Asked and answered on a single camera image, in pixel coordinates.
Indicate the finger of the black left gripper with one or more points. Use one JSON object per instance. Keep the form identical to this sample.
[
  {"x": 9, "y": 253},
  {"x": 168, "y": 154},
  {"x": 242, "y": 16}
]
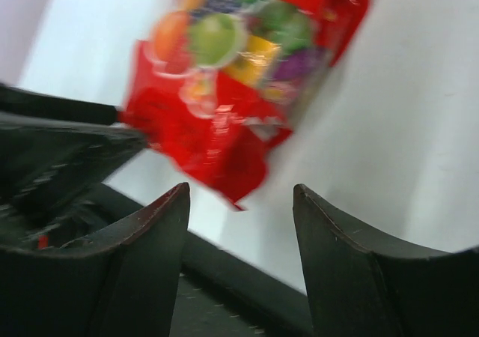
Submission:
[
  {"x": 48, "y": 168},
  {"x": 27, "y": 103}
]

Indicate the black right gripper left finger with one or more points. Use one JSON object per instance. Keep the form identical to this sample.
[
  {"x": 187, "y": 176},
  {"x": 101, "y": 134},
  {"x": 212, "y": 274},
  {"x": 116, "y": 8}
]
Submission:
[{"x": 101, "y": 277}]

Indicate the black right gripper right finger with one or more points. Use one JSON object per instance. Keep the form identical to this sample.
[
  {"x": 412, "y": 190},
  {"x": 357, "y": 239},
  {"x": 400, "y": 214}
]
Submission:
[{"x": 361, "y": 281}]

